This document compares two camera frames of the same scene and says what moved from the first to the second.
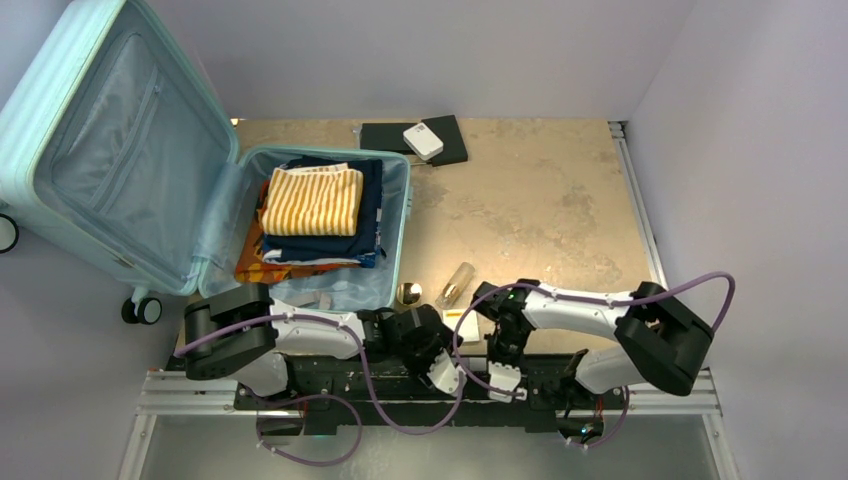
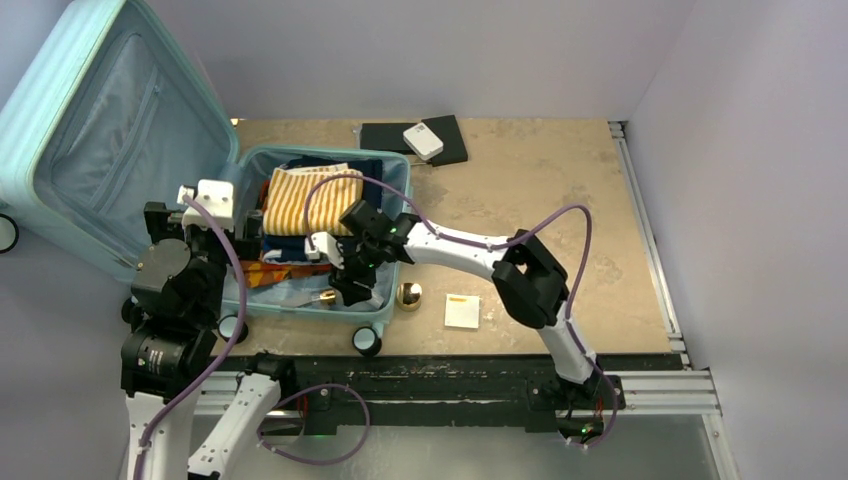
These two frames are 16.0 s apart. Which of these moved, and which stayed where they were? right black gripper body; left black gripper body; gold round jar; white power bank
Moved: right black gripper body; left black gripper body
Stayed: gold round jar; white power bank
